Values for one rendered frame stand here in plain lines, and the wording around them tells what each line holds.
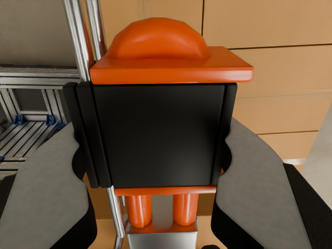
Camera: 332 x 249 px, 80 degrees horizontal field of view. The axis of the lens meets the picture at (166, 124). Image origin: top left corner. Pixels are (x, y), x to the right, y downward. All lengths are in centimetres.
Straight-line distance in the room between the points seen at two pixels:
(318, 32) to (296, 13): 12
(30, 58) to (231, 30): 120
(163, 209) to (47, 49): 137
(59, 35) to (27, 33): 18
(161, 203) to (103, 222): 26
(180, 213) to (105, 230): 31
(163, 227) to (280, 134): 97
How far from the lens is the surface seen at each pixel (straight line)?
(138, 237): 20
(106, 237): 50
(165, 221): 20
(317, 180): 254
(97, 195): 49
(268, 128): 106
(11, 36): 157
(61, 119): 138
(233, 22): 82
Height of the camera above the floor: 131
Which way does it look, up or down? 58 degrees down
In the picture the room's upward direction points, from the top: 175 degrees clockwise
